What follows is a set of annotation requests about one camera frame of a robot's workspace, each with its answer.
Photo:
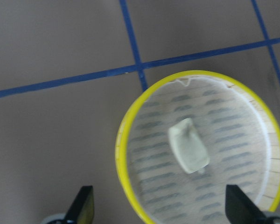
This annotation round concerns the yellow lower steamer layer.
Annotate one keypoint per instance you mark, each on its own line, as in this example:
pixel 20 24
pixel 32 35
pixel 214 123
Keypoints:
pixel 241 136

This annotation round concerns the white steamed bun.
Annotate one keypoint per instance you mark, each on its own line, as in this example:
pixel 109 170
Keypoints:
pixel 187 147

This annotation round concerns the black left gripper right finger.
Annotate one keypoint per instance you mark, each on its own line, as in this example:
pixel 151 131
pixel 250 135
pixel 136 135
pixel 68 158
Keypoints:
pixel 239 209

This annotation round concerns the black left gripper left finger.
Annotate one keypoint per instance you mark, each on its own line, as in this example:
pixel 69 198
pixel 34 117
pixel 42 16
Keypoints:
pixel 81 210

